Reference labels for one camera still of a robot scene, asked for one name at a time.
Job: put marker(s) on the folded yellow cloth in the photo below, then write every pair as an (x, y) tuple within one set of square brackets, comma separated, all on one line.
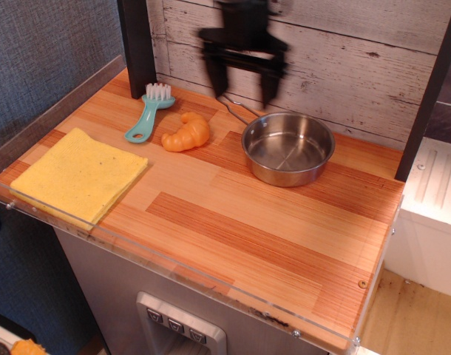
[(78, 179)]

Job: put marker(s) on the orange plastic toy croissant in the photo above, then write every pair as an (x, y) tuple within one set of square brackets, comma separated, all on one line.
[(194, 132)]

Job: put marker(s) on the dark right shelf post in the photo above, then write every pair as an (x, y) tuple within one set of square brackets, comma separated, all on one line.
[(420, 124)]

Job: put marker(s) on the clear acrylic table guard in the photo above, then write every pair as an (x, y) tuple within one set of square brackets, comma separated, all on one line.
[(302, 260)]

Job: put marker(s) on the grey toy fridge cabinet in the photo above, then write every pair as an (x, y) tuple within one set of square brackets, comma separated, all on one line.
[(111, 284)]

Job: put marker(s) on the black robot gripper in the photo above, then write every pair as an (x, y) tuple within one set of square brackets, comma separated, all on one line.
[(243, 41)]

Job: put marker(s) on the white toy sink unit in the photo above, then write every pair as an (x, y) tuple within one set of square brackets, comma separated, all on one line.
[(420, 244)]

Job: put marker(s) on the orange object bottom left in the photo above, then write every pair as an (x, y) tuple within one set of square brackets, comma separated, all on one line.
[(22, 347)]

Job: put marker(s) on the small stainless steel pot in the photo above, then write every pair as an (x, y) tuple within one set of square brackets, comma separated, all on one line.
[(284, 149)]

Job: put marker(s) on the silver ice dispenser panel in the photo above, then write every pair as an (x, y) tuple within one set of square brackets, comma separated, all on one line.
[(171, 330)]

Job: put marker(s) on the teal plastic dish brush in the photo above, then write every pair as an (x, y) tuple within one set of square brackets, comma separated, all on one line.
[(157, 96)]

